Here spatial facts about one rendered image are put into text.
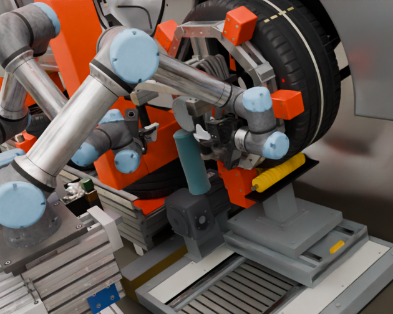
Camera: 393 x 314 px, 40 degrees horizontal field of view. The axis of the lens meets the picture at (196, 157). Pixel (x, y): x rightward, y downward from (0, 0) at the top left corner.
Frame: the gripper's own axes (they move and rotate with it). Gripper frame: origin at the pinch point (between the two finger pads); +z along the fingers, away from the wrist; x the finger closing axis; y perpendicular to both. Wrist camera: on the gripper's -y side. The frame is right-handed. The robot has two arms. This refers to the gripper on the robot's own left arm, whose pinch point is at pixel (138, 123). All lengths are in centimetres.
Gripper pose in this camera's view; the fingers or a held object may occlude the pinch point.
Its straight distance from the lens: 195.2
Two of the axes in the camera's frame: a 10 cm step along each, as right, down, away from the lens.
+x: 10.0, -0.7, -0.3
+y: 0.7, 9.4, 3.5
